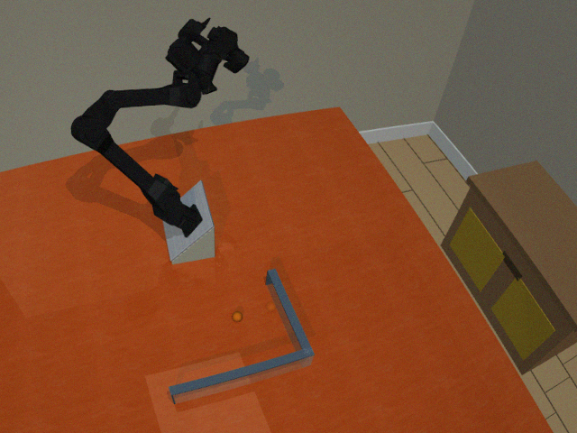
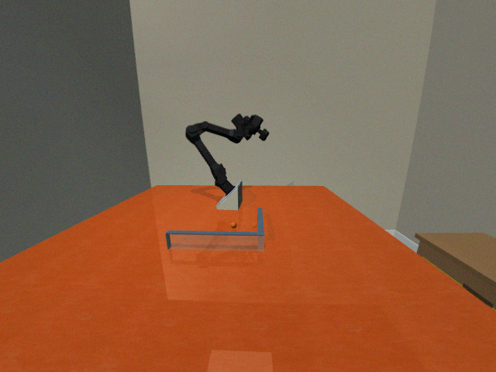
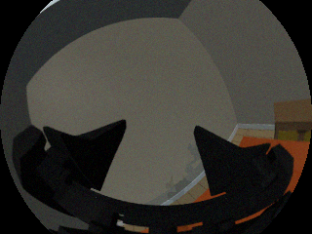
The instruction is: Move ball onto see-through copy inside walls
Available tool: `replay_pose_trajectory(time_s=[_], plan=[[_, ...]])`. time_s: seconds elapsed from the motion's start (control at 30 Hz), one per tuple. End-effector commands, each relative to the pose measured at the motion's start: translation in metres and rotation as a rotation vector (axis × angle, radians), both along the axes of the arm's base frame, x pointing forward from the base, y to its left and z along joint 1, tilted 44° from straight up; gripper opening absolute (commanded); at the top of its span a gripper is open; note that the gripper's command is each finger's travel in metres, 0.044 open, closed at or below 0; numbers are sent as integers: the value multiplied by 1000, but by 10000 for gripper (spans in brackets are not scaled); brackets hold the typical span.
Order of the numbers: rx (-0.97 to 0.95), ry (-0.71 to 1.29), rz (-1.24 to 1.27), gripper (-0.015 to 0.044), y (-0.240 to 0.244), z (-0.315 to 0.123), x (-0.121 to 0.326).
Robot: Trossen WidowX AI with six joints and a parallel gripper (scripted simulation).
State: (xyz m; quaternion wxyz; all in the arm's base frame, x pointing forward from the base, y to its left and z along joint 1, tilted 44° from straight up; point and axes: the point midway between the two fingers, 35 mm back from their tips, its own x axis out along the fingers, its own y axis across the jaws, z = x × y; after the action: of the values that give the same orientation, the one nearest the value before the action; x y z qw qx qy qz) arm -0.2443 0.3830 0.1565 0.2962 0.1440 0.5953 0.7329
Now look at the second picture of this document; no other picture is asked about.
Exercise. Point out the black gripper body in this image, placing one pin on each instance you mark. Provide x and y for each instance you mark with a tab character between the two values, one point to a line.
263	133

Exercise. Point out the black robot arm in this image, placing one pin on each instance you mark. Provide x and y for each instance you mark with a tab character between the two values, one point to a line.
234	135

